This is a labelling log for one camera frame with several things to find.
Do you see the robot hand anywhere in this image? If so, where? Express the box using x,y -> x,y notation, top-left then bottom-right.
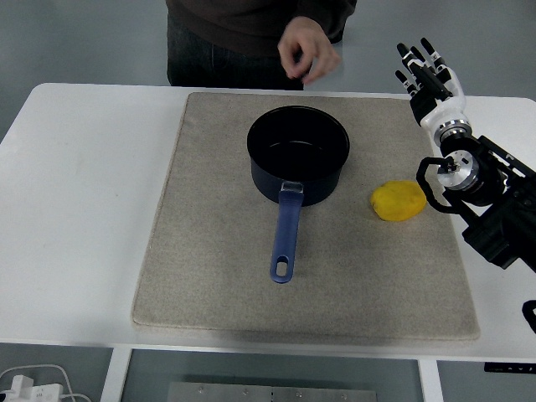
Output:
394,37 -> 468,136

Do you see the yellow potato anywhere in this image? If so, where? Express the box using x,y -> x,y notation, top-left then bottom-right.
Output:
370,179 -> 427,222

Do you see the person's hand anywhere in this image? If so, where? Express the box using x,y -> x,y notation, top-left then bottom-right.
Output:
277,16 -> 343,84

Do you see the person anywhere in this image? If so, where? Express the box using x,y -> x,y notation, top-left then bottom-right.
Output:
166,0 -> 358,91

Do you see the black table control panel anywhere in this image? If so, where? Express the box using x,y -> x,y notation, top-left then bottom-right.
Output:
484,362 -> 536,374

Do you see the beige fabric mat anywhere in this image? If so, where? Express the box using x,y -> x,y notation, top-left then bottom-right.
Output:
131,91 -> 482,341

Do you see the white table leg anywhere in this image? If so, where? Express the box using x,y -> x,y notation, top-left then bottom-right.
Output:
417,358 -> 445,402
100,346 -> 133,402

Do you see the grey metal plate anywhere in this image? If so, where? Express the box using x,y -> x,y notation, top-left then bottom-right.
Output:
167,381 -> 381,402

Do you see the white power strip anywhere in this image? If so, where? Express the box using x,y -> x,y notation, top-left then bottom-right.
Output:
0,374 -> 64,402

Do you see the blue pot with handle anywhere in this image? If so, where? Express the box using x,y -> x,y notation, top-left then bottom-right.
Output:
245,106 -> 351,285

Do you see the white cable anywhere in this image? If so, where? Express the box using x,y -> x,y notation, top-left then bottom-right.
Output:
0,363 -> 91,402

